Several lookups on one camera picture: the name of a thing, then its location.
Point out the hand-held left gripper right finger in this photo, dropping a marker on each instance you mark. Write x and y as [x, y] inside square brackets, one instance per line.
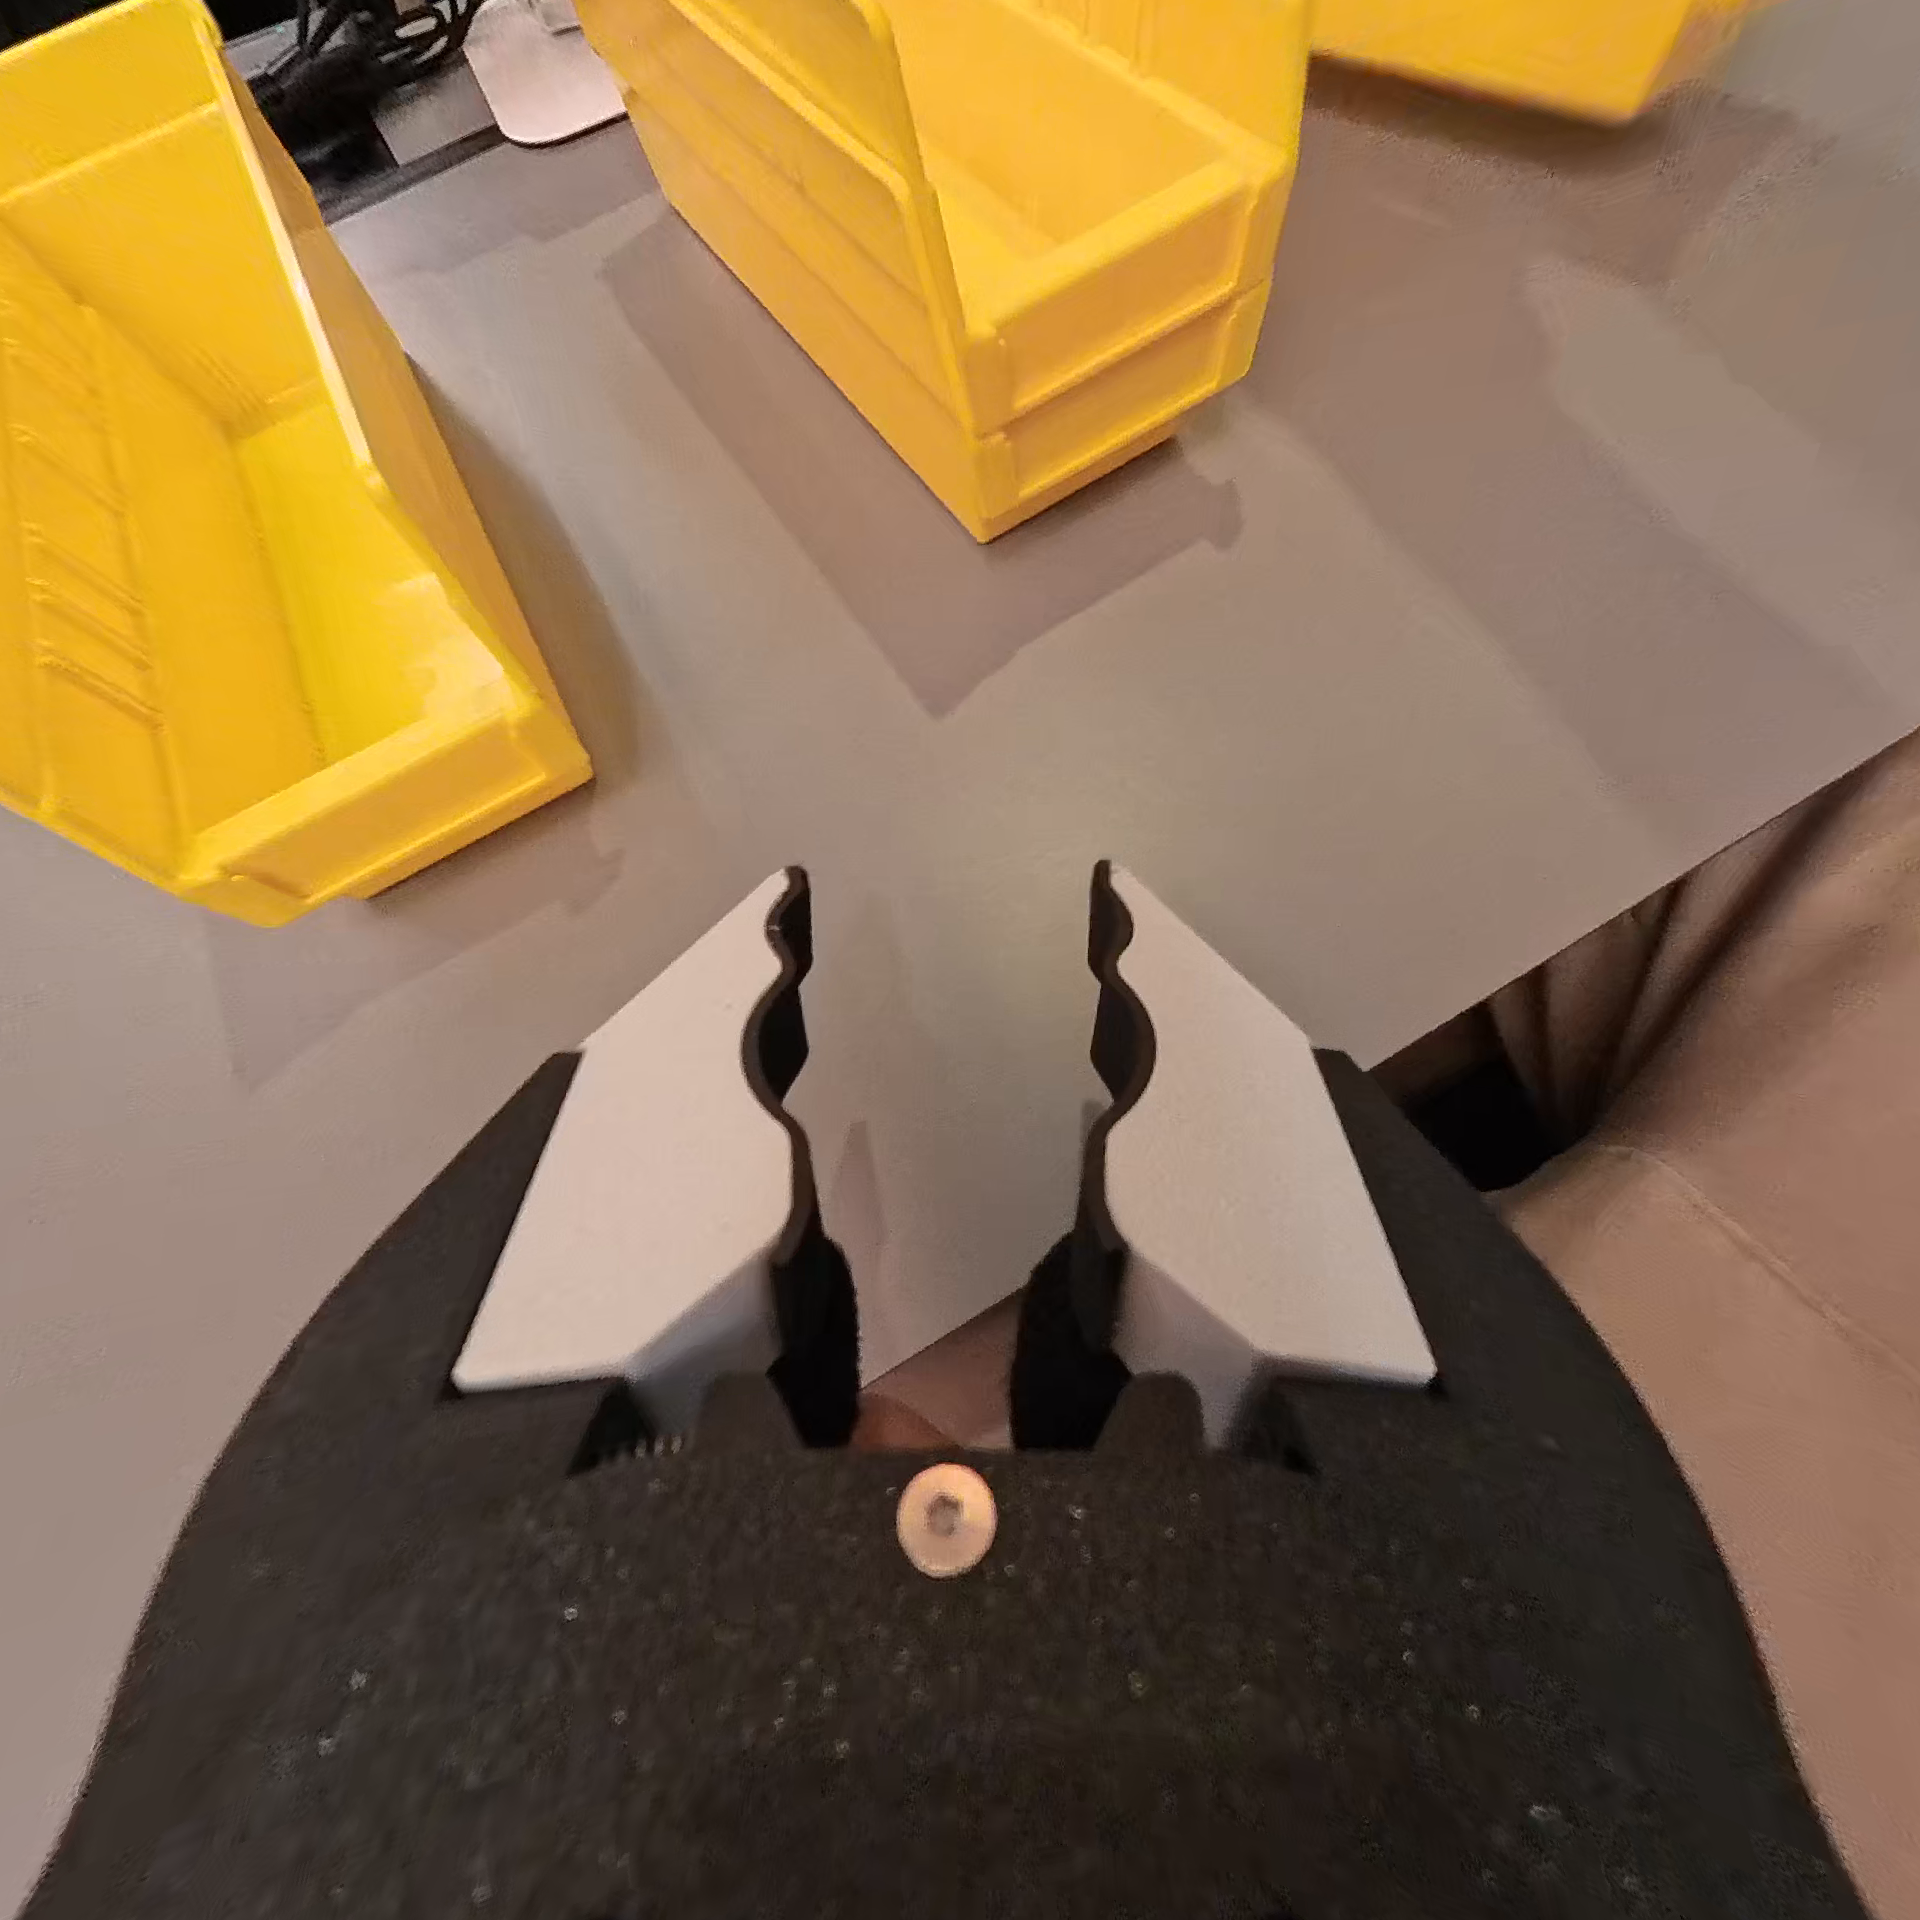
[1260, 1200]

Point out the yellow plastic storage bin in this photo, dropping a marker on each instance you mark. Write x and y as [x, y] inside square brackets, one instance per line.
[375, 599]
[1110, 429]
[1501, 52]
[1123, 316]

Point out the person's beige trousers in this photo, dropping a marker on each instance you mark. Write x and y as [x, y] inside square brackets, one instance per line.
[1725, 1276]

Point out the grey desk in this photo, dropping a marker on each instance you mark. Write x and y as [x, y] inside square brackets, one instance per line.
[1201, 677]

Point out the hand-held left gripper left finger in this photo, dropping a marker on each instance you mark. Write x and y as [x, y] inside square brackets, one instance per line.
[645, 1200]

